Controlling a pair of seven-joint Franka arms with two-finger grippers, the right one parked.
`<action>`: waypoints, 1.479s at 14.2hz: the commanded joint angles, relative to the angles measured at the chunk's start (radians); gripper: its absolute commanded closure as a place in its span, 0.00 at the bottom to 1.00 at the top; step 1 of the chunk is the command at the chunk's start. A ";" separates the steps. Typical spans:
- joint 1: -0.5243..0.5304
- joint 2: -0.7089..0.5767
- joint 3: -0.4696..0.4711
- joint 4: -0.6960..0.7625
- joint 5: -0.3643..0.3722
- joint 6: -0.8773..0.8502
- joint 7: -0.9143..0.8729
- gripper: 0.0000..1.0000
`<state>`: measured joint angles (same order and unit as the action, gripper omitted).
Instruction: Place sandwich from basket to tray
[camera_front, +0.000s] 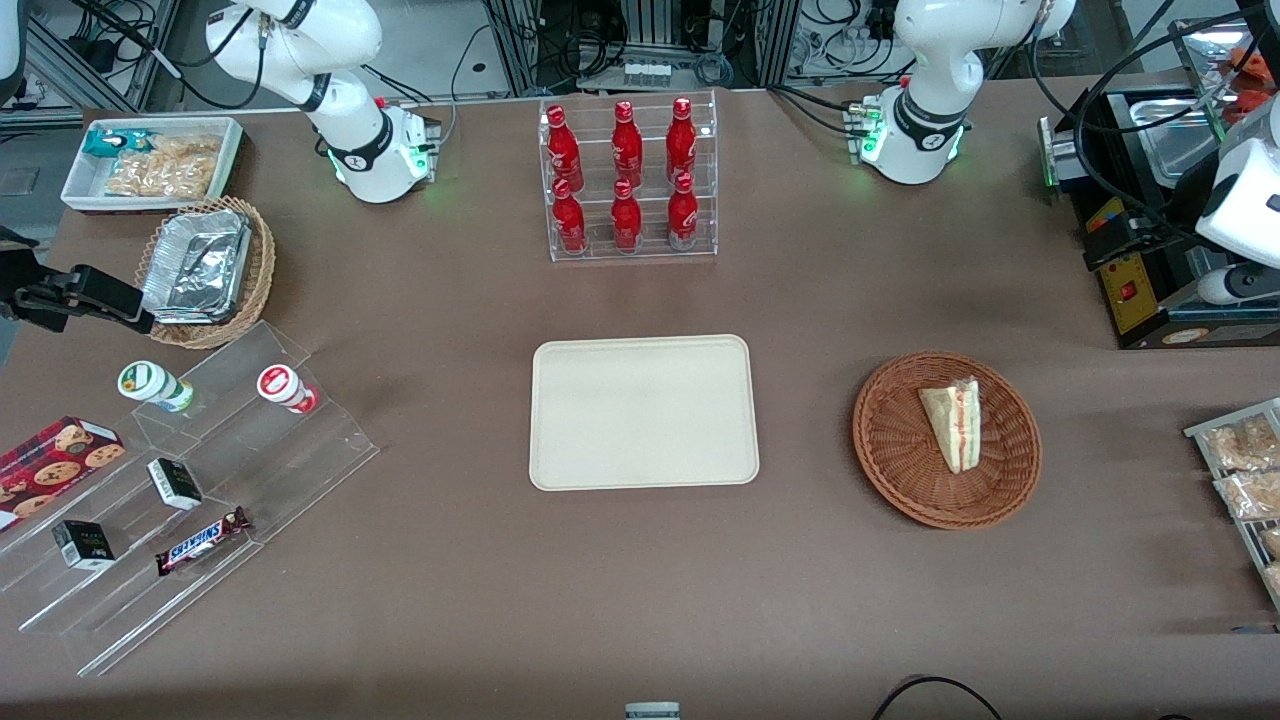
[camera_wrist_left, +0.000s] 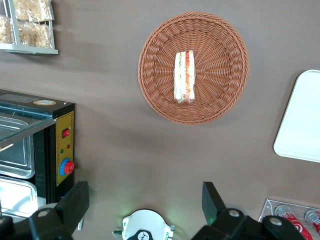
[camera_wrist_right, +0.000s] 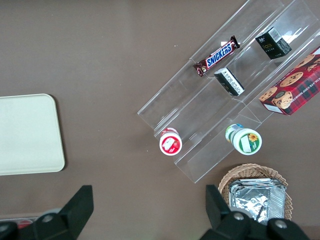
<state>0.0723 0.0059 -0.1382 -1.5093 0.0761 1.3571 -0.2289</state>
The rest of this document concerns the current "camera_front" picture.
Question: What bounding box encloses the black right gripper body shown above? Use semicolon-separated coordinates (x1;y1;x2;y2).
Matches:
0;228;77;331

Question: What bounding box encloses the triangular sandwich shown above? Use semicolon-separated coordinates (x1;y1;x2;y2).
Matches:
918;376;983;475

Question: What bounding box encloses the aluminium foil tray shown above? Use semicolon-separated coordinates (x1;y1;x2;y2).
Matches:
140;208;253;325

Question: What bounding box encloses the oval tan wicker basket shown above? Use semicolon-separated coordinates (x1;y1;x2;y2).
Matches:
134;196;278;350

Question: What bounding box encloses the tray of packaged snacks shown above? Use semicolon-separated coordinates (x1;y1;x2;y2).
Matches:
1184;398;1280;613

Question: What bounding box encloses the round brown wicker basket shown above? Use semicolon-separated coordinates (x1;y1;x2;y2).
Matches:
852;350;1043;530

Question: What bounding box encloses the cream plastic tray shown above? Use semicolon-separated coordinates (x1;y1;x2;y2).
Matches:
529;334;761;493

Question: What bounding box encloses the steel warmer pan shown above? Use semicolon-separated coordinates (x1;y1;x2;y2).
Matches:
1130;96;1229;189

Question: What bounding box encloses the green-capped drink bottle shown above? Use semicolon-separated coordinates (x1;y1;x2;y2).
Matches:
117;361;197;415

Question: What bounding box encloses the white rectangular bin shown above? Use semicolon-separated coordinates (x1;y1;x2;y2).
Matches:
60;116;245;216

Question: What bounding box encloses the black food warmer appliance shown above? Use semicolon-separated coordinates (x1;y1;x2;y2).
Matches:
1038;85;1280;351

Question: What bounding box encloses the clear bag of chips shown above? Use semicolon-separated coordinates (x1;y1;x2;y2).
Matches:
104;135;224;200

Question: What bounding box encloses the teal snack packet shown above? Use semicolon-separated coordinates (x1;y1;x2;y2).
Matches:
83;128;153;160

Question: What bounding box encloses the glass display shelf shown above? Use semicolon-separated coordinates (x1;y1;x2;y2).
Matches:
1168;15;1280;141

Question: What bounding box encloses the red cookie box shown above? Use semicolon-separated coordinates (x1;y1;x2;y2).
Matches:
0;416;127;532

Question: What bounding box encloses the red-capped drink bottle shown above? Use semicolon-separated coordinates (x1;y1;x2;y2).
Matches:
256;364;320;416

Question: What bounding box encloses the small black box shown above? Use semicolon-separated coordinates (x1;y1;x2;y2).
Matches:
52;520;117;572
147;458;204;512

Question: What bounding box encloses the clear acrylic stepped stand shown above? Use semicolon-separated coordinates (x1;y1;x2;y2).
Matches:
0;320;381;678

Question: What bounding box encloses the Snickers chocolate bar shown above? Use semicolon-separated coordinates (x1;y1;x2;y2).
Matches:
154;506;252;578

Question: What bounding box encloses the red soda bottle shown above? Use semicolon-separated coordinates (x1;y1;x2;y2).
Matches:
552;179;589;255
610;179;644;254
667;173;700;252
611;101;645;189
546;105;585;192
666;97;698;187

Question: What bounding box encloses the clear acrylic bottle rack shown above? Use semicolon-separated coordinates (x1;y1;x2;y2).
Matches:
538;90;719;263

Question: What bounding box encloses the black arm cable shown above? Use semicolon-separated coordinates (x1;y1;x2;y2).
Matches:
1028;0;1280;273

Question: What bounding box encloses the aluminium frame beam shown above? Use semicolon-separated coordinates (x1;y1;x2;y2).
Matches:
20;0;186;126

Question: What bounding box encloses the black table cable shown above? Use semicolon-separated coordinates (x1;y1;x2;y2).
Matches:
869;676;1007;720

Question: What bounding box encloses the aluminium frame rack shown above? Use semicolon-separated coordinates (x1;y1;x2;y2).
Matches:
480;0;806;96

